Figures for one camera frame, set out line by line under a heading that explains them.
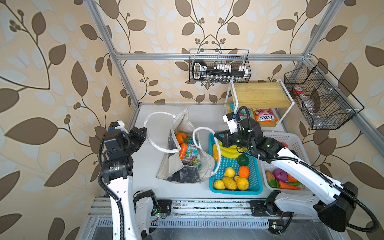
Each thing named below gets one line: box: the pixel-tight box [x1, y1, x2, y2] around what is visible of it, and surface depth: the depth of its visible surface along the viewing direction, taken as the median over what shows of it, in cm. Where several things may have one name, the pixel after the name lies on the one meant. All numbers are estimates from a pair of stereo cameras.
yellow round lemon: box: [237, 177, 249, 191], surface depth 79 cm
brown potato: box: [265, 170, 276, 182], surface depth 80 cm
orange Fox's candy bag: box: [252, 107, 279, 123], surface depth 91 cm
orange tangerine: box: [238, 165, 250, 179], surface depth 82 cm
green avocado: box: [237, 154, 250, 166], surface depth 87 cm
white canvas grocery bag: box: [143, 107, 222, 184], surface depth 74 cm
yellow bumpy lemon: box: [222, 176, 237, 190], surface depth 80 cm
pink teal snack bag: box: [182, 144, 198, 166], surface depth 84 cm
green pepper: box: [268, 179, 280, 189], surface depth 78 cm
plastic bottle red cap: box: [293, 86, 316, 112], surface depth 80 cm
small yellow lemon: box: [214, 179, 226, 190], surface depth 79 cm
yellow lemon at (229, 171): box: [224, 166, 235, 177], surface depth 83 cm
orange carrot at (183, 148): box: [179, 143, 188, 161], surface depth 84 cm
